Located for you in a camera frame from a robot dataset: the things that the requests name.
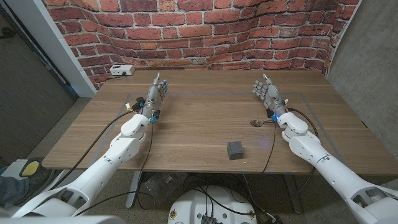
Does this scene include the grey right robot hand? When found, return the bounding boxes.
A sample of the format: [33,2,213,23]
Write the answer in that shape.
[252,72,289,117]

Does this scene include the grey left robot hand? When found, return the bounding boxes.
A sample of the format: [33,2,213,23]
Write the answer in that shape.
[142,72,169,118]

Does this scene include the dark grey block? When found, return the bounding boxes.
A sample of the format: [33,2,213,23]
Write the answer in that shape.
[226,141,245,161]

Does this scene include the metal spoon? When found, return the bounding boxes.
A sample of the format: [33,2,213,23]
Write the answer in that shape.
[249,119,275,128]

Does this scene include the white power strip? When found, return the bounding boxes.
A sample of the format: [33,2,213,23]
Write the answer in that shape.
[109,64,136,77]

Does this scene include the brick print backdrop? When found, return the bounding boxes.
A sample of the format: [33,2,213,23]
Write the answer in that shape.
[42,0,363,91]

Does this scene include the clear plastic bag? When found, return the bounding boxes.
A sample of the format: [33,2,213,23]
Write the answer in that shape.
[141,172,187,206]

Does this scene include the grey table leg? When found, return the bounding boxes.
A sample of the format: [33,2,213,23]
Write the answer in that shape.
[283,174,304,215]
[125,170,142,209]

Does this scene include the white robot torso base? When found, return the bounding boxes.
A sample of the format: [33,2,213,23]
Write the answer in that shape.
[167,185,258,224]

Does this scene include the dark grey door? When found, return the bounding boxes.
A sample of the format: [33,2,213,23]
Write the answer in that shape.
[0,6,78,166]

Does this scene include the person leg blue jeans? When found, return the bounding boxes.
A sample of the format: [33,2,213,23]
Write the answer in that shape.
[0,175,30,205]

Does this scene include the black power strip cable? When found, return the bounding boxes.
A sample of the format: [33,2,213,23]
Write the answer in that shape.
[105,72,127,81]

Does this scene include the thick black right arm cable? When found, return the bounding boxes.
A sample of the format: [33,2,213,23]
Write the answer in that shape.
[287,107,319,138]

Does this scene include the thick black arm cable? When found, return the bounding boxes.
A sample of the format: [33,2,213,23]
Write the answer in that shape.
[48,110,135,190]
[287,107,319,138]

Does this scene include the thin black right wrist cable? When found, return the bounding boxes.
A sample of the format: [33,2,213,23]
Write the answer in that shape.
[261,123,277,174]

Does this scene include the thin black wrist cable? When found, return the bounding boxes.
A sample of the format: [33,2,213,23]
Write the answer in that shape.
[73,123,155,217]
[261,123,277,174]

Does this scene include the thin black left wrist cable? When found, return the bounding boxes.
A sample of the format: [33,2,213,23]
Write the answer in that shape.
[73,123,155,217]

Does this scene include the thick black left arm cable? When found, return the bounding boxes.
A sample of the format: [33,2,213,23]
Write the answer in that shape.
[48,110,135,190]

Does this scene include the black cable over torso base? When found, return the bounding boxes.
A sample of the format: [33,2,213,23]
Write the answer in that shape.
[186,185,256,217]

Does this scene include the white door frame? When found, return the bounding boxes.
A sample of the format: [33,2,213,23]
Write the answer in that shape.
[4,0,98,98]

